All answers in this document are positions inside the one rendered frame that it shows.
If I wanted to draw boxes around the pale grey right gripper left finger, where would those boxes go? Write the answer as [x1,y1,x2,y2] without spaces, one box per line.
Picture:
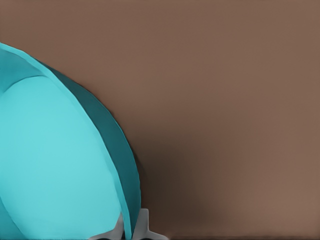
[88,211,126,240]

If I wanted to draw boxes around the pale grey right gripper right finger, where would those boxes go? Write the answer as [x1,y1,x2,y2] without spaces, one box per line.
[132,207,169,240]

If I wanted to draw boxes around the turquoise plate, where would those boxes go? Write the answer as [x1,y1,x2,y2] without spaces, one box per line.
[0,42,142,240]

